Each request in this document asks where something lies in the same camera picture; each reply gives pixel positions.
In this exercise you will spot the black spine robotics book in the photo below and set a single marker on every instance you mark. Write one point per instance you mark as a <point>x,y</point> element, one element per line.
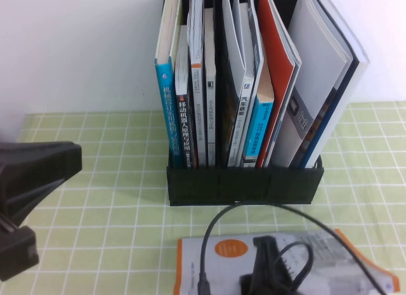
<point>184,123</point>

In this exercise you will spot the large white navy cover book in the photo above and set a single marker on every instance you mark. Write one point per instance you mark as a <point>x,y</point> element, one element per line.
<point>333,117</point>

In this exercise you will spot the white book orange spine band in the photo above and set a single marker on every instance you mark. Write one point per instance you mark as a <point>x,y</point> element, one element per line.
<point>199,117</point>

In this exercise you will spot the grey spine paperback book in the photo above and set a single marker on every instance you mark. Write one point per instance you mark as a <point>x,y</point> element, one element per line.
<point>211,117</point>

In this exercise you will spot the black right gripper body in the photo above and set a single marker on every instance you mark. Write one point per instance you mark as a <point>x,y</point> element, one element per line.
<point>266,285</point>

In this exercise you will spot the black perforated book holder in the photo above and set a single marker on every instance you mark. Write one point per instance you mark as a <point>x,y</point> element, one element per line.
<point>247,187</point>

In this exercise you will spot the cyan DTC book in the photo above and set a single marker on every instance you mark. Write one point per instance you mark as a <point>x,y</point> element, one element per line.
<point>258,130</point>

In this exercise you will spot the black starry cover book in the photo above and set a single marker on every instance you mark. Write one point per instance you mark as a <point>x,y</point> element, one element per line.
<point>234,54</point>

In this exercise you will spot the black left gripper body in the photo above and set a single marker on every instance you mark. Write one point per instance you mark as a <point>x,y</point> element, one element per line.
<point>17,253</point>

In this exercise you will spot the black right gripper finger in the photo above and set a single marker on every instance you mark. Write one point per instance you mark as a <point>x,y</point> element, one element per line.
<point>266,253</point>

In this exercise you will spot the green checked tablecloth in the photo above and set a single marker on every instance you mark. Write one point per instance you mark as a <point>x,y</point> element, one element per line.
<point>111,180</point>

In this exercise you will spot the red cover magazine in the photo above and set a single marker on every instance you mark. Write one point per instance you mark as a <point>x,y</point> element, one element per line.
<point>276,47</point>

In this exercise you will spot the white orange ROS book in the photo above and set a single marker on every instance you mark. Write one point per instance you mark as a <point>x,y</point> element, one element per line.
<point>222,276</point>

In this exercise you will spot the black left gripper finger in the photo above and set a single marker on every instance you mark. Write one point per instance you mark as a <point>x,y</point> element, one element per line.
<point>38,165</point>

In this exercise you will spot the grey photo cover magazine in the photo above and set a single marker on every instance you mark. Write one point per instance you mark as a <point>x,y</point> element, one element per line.
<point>317,54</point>

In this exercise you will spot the white car suspension book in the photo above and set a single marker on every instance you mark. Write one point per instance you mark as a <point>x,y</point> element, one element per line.
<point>244,117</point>

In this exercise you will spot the teal hardcover book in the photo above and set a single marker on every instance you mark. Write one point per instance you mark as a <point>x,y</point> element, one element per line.
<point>166,101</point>

